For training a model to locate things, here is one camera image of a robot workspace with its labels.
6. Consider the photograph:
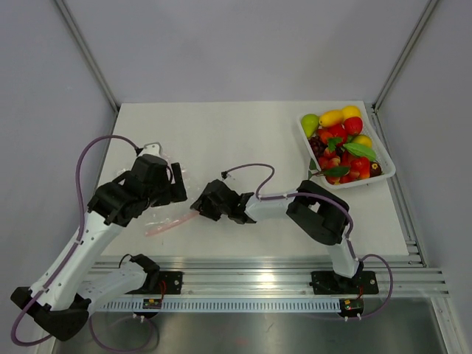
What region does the small circuit board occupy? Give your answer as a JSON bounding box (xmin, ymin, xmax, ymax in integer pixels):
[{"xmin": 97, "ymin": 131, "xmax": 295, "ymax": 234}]
[
  {"xmin": 339, "ymin": 298, "xmax": 364, "ymax": 318},
  {"xmin": 143, "ymin": 299, "xmax": 162, "ymax": 309}
]

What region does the white slotted cable duct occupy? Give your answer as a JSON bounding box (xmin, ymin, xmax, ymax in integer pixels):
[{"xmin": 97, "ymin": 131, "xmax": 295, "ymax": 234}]
[{"xmin": 99, "ymin": 297, "xmax": 340, "ymax": 313}]

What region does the aluminium mounting rail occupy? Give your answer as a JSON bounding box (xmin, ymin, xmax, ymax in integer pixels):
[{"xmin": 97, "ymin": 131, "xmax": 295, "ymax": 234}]
[{"xmin": 77, "ymin": 256, "xmax": 451, "ymax": 299}]

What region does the right aluminium frame post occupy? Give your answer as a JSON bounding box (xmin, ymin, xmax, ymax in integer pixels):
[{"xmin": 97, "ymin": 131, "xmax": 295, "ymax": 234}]
[{"xmin": 372, "ymin": 0, "xmax": 441, "ymax": 114}]

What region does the dark purple mangosteen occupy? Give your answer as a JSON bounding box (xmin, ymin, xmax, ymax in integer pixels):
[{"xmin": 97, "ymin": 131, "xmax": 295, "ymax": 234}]
[{"xmin": 369, "ymin": 162, "xmax": 382, "ymax": 177}]

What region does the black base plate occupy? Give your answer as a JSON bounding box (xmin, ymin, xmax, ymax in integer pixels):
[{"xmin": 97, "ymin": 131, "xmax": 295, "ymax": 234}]
[
  {"xmin": 310, "ymin": 271, "xmax": 379, "ymax": 295},
  {"xmin": 126, "ymin": 271, "xmax": 184, "ymax": 295}
]

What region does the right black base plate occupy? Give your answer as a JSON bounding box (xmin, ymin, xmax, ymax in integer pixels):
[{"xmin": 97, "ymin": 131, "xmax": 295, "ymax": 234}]
[{"xmin": 310, "ymin": 271, "xmax": 379, "ymax": 295}]

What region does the left aluminium frame post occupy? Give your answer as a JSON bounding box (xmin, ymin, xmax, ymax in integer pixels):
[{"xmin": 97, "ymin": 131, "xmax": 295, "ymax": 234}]
[{"xmin": 52, "ymin": 0, "xmax": 120, "ymax": 117}]

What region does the clear pink zip top bag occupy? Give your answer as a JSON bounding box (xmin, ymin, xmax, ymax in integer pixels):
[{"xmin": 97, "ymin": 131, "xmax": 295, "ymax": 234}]
[{"xmin": 125, "ymin": 163, "xmax": 201, "ymax": 237}]

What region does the yellow fruit right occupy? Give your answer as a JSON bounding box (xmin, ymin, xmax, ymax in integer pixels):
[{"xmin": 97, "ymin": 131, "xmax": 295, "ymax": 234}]
[{"xmin": 351, "ymin": 134, "xmax": 372, "ymax": 148}]

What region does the green pear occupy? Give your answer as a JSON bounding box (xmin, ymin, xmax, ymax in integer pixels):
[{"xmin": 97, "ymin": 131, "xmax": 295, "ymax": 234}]
[{"xmin": 300, "ymin": 114, "xmax": 319, "ymax": 139}]

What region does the purple cable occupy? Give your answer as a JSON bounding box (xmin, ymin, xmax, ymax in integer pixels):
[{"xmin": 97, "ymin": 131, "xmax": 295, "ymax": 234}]
[
  {"xmin": 10, "ymin": 134, "xmax": 159, "ymax": 350},
  {"xmin": 220, "ymin": 163, "xmax": 395, "ymax": 321}
]

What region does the right small circuit board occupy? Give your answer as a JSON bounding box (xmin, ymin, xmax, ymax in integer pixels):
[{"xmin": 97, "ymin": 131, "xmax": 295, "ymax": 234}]
[{"xmin": 339, "ymin": 298, "xmax": 364, "ymax": 318}]

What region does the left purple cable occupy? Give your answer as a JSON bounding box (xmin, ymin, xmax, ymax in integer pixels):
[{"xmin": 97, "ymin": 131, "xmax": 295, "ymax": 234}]
[{"xmin": 10, "ymin": 134, "xmax": 159, "ymax": 350}]

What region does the red strawberry with leaves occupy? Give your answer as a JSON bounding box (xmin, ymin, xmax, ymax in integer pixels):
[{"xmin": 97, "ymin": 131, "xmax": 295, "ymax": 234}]
[{"xmin": 327, "ymin": 124, "xmax": 347, "ymax": 150}]

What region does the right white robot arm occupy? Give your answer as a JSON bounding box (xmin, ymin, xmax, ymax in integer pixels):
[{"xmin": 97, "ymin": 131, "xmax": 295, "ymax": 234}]
[{"xmin": 190, "ymin": 180, "xmax": 364, "ymax": 292}]

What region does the dark grape bunch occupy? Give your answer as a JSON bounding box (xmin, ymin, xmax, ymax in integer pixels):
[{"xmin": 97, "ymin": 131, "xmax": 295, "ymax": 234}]
[{"xmin": 308, "ymin": 136, "xmax": 327, "ymax": 159}]

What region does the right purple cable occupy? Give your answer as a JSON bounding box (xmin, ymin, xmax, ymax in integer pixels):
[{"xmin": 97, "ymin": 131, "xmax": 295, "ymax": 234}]
[{"xmin": 220, "ymin": 163, "xmax": 395, "ymax": 321}]

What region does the white plastic fruit basket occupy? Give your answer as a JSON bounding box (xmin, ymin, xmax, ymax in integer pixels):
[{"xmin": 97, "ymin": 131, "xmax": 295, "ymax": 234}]
[{"xmin": 296, "ymin": 101, "xmax": 395, "ymax": 190}]

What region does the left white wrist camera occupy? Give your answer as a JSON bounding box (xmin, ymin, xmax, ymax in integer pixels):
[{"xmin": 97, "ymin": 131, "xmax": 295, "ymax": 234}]
[{"xmin": 137, "ymin": 142, "xmax": 162, "ymax": 158}]

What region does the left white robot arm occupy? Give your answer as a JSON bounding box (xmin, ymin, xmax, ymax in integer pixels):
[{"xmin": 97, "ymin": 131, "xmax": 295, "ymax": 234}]
[{"xmin": 10, "ymin": 153, "xmax": 187, "ymax": 341}]

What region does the large green leaf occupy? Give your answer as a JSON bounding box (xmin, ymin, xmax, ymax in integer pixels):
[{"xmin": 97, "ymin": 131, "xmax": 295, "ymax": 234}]
[{"xmin": 343, "ymin": 142, "xmax": 377, "ymax": 162}]

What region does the left small circuit board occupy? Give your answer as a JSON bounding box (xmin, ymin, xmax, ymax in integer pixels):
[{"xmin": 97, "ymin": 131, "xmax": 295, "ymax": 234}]
[{"xmin": 143, "ymin": 299, "xmax": 162, "ymax": 309}]

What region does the yellow lemon top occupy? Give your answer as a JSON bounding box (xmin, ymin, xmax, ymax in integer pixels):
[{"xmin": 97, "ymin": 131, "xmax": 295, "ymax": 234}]
[{"xmin": 341, "ymin": 105, "xmax": 361, "ymax": 120}]

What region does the aluminium frame post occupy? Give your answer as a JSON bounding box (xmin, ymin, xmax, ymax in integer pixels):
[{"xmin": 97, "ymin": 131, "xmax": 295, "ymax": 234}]
[
  {"xmin": 372, "ymin": 0, "xmax": 441, "ymax": 114},
  {"xmin": 52, "ymin": 0, "xmax": 120, "ymax": 117}
]

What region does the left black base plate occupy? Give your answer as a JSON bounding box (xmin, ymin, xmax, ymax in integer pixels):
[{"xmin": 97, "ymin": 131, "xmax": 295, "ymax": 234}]
[{"xmin": 126, "ymin": 271, "xmax": 184, "ymax": 295}]

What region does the yellow mango upper left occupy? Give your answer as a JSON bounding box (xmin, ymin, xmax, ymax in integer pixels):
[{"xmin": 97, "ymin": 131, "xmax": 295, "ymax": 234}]
[{"xmin": 319, "ymin": 110, "xmax": 344, "ymax": 128}]

